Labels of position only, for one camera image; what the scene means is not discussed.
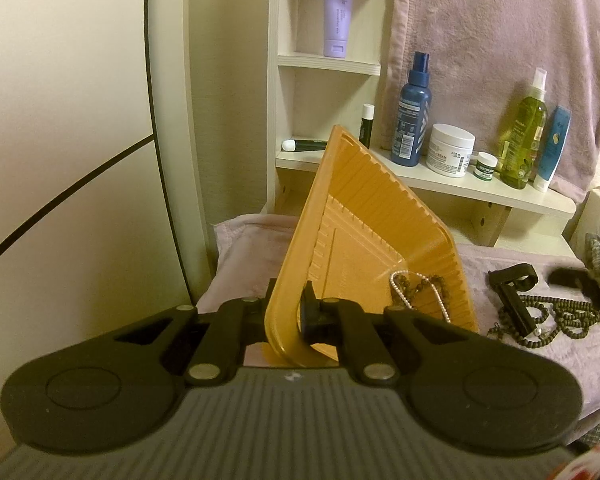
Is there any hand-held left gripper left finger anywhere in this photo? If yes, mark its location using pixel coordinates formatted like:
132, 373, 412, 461
114, 277, 278, 387

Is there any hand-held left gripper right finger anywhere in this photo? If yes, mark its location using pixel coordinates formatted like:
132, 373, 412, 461
300, 281, 470, 387

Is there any dark wooden bead necklace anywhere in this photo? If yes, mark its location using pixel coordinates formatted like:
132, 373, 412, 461
487, 294, 600, 349

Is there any black strap clip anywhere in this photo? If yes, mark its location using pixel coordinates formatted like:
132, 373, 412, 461
487, 263, 540, 335

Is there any orange plastic tray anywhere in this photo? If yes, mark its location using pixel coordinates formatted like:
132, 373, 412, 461
263, 124, 480, 367

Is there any white pearl necklace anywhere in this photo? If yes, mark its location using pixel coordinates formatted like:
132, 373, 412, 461
389, 270, 453, 322

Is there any dark beaded earring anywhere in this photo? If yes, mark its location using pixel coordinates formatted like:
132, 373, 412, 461
430, 274, 453, 306
404, 272, 428, 306

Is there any blue and white tube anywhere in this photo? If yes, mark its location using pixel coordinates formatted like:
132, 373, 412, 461
532, 105, 572, 193

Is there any small green labelled jar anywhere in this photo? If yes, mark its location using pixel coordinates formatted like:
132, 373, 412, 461
472, 151, 499, 181

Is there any green spray bottle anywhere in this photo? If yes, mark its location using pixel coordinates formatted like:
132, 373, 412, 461
498, 66, 549, 190

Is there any dark green tube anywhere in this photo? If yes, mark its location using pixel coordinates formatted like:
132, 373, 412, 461
281, 138, 328, 152

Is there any cream wooden shelf unit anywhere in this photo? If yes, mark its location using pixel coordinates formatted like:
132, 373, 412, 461
265, 0, 578, 249

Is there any white cream jar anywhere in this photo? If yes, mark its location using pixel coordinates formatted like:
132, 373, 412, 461
425, 123, 476, 178

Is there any white and black lip balm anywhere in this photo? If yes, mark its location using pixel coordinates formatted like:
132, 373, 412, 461
358, 103, 376, 146

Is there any blue spray bottle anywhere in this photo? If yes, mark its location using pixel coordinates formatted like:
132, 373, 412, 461
390, 51, 433, 167

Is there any lilac hanging towel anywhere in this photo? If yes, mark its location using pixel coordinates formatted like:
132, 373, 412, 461
380, 0, 600, 197

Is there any lavender tube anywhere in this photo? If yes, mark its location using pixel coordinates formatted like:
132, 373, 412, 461
322, 0, 357, 58

